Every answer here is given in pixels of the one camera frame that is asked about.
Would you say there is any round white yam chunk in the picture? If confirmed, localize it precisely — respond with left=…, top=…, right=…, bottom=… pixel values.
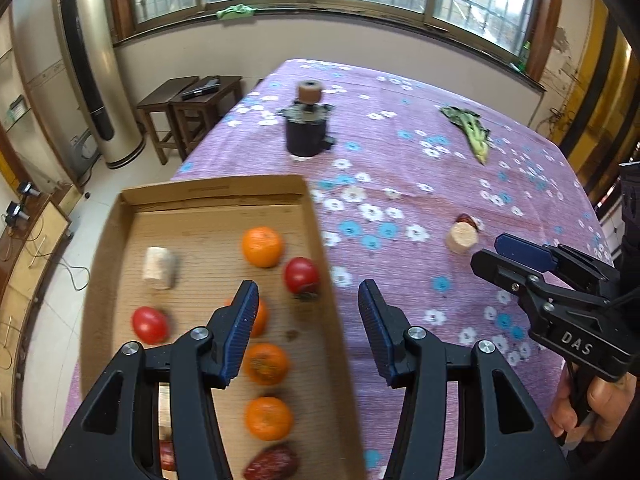
left=445, top=222, right=478, bottom=255

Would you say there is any tall standing air conditioner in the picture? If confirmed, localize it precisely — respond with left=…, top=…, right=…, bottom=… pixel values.
left=52, top=0, right=145, bottom=169

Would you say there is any black cylinder device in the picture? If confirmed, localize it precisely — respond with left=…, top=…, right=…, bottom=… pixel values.
left=276, top=79, right=335, bottom=158

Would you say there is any person's right hand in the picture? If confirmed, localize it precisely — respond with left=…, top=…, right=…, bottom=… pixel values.
left=547, top=366, right=637, bottom=442

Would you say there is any dark wooden stool right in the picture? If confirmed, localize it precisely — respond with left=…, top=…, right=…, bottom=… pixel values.
left=171, top=76, right=243, bottom=154

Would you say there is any purple floral tablecloth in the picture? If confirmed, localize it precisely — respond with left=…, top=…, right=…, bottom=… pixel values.
left=64, top=57, right=616, bottom=480

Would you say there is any shallow cardboard tray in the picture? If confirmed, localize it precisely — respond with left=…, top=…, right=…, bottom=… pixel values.
left=79, top=173, right=369, bottom=480

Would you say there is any small red date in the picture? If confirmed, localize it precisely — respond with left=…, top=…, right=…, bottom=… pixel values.
left=456, top=214, right=480, bottom=231

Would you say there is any wall shelf unit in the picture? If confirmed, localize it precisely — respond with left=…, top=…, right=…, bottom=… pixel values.
left=1, top=8, right=43, bottom=174

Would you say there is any black remote control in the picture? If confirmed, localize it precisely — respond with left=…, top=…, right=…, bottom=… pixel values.
left=180, top=78, right=219, bottom=101

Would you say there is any green bottle on sill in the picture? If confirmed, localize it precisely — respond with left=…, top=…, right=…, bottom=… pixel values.
left=518, top=41, right=530, bottom=73

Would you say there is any dark wooden stool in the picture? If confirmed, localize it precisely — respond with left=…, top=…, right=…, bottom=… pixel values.
left=137, top=76, right=200, bottom=165
left=171, top=76, right=243, bottom=154

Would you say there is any red tomato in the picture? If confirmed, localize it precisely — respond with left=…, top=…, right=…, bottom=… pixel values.
left=131, top=307, right=169, bottom=344
left=284, top=257, right=320, bottom=296

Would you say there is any orange tangerine cluster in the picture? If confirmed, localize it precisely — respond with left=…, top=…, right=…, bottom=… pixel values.
left=219, top=300, right=269, bottom=338
left=241, top=226, right=284, bottom=269

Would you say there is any large smooth red date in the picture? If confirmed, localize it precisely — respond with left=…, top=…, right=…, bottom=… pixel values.
left=158, top=440, right=176, bottom=471

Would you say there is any green leafy vegetable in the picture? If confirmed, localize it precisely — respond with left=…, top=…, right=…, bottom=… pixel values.
left=439, top=106, right=489, bottom=165

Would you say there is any green cloth on sill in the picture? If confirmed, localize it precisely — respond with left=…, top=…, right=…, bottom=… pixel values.
left=216, top=3, right=256, bottom=21

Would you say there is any wooden tv cabinet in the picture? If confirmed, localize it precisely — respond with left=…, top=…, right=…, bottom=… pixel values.
left=1, top=194, right=70, bottom=445

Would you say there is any wrinkled red date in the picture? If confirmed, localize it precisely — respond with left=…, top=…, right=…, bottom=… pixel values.
left=243, top=443, right=299, bottom=480

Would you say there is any dark wooden stool left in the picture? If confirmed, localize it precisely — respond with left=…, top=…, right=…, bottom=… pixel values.
left=137, top=76, right=200, bottom=165

